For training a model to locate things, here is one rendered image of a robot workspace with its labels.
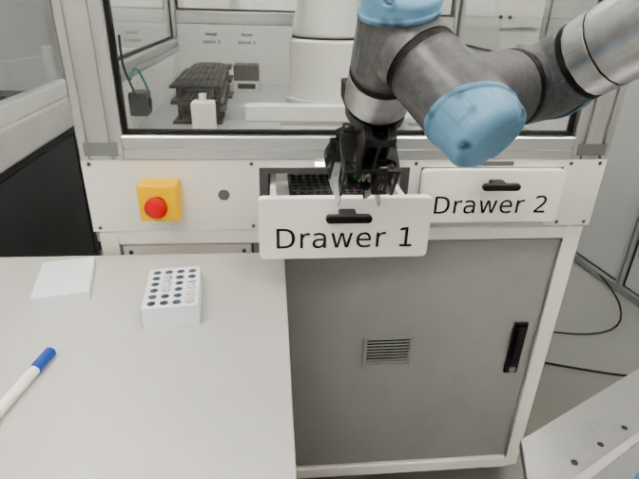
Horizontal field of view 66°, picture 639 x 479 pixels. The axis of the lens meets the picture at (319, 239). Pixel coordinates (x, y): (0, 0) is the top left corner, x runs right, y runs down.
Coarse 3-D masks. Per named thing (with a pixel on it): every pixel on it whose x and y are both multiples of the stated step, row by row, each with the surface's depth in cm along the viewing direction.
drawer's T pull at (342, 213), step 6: (342, 210) 81; (348, 210) 81; (354, 210) 81; (330, 216) 78; (336, 216) 78; (342, 216) 79; (348, 216) 79; (354, 216) 79; (360, 216) 79; (366, 216) 79; (330, 222) 79; (336, 222) 79; (342, 222) 79; (348, 222) 79; (354, 222) 79; (360, 222) 79; (366, 222) 79
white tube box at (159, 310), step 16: (160, 272) 84; (176, 272) 84; (192, 272) 86; (160, 288) 79; (176, 288) 80; (144, 304) 75; (160, 304) 76; (176, 304) 75; (192, 304) 75; (144, 320) 75; (160, 320) 75; (176, 320) 76; (192, 320) 76
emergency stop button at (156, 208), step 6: (150, 198) 88; (156, 198) 88; (150, 204) 88; (156, 204) 88; (162, 204) 88; (150, 210) 88; (156, 210) 88; (162, 210) 88; (150, 216) 89; (156, 216) 89; (162, 216) 89
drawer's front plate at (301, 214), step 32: (288, 224) 82; (320, 224) 83; (352, 224) 83; (384, 224) 84; (416, 224) 84; (288, 256) 85; (320, 256) 85; (352, 256) 86; (384, 256) 86; (416, 256) 87
